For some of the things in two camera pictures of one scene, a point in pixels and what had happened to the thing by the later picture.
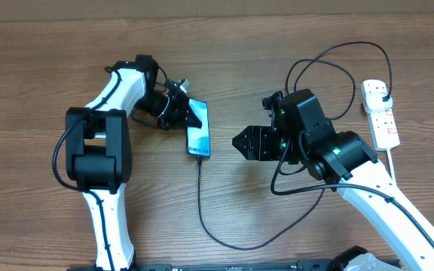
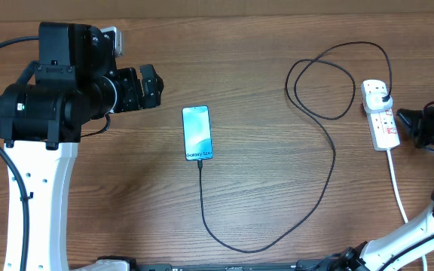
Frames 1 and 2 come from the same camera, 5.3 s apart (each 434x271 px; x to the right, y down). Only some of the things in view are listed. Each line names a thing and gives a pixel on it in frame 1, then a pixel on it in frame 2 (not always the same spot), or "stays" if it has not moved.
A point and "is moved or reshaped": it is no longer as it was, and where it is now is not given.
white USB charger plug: (374, 101) stays
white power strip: (383, 124) stays
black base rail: (310, 265) stays
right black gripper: (257, 138) -> (416, 120)
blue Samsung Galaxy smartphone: (198, 140) is moved or reshaped
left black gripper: (177, 119) -> (127, 77)
